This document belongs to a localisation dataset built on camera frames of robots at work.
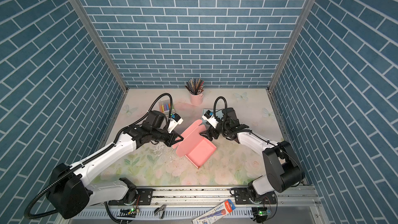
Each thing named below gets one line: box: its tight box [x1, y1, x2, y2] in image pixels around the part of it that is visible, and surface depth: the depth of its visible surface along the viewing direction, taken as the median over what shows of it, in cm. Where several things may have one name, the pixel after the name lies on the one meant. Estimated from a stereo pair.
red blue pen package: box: [192, 199, 236, 224], surface depth 70 cm
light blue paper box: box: [215, 108, 223, 119], surface depth 75 cm
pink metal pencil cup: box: [189, 92, 204, 106], surface depth 110 cm
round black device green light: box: [251, 206, 268, 223], surface depth 72 cm
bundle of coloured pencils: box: [184, 77, 205, 95], surface depth 107 cm
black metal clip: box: [153, 204, 166, 220], surface depth 71 cm
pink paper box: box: [172, 119, 217, 169], surface depth 86 cm
